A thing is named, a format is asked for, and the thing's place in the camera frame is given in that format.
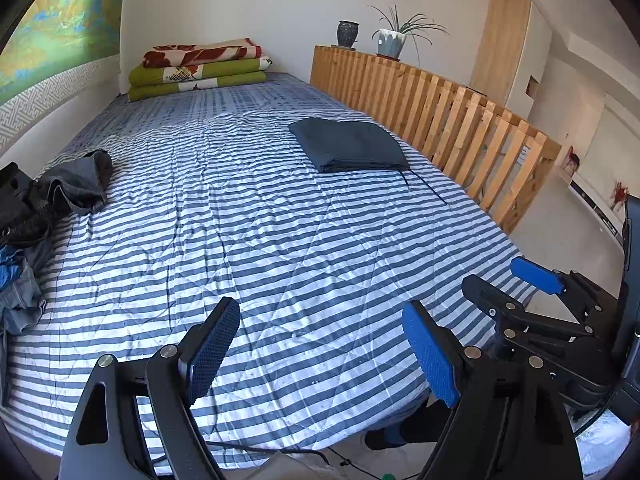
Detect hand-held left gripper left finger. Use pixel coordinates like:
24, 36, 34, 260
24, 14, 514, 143
59, 296, 242, 480

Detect dark ceramic vase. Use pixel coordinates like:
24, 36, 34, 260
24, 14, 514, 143
336, 20, 361, 51

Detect wooden door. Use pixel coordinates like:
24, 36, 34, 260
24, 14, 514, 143
470, 0, 532, 108

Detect dark grey pants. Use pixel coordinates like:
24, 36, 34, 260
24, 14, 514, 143
287, 117, 448, 206

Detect potted green plant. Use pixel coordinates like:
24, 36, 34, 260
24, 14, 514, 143
367, 4, 451, 61

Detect person's leg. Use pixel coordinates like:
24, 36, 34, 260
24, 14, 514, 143
400, 400, 453, 446

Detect black cable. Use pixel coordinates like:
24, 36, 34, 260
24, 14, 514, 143
150, 440, 426, 480

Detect folded floral green blanket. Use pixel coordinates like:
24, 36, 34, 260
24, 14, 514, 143
127, 44, 273, 103

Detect bright blue garment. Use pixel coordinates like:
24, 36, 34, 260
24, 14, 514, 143
0, 245, 31, 293

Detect dark grey garment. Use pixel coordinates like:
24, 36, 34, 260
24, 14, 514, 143
37, 149, 115, 216

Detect blue jeans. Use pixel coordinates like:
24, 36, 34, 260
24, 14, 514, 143
0, 255, 48, 406

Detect blue striped bed quilt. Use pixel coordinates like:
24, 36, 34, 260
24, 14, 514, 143
0, 72, 538, 476

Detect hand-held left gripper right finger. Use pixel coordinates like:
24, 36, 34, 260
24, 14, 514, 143
401, 300, 586, 480

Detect black garment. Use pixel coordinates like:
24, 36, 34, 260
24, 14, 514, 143
0, 162, 56, 248

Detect person's black shoe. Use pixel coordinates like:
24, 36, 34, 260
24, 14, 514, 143
364, 425, 408, 453

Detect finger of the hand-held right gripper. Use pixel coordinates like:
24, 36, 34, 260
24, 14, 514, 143
511, 256, 618, 336
461, 275, 596, 336

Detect green wall painting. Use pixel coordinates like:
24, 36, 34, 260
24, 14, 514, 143
0, 0, 126, 153

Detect wooden slatted railing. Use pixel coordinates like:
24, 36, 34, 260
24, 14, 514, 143
310, 45, 563, 235

